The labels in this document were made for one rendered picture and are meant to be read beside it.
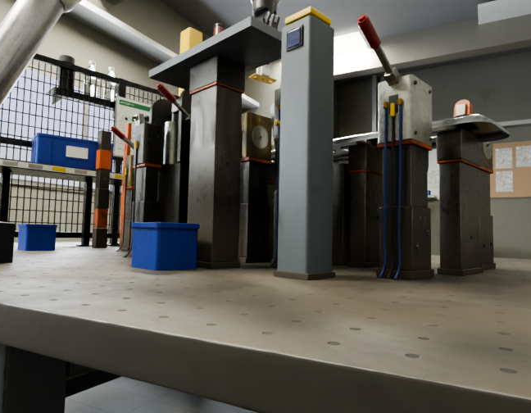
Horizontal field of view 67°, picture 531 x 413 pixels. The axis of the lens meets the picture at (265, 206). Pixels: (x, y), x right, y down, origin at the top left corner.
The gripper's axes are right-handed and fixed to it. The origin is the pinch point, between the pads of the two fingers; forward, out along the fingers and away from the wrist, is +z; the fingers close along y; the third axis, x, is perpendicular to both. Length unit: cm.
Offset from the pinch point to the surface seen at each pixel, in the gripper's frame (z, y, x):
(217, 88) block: 21.4, -26.2, 29.4
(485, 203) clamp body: 43, -51, -32
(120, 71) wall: -114, 323, -41
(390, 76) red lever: 23, -55, 10
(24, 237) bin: 55, 58, 56
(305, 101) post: 30, -50, 25
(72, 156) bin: 21, 84, 38
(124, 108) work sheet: -11, 107, 12
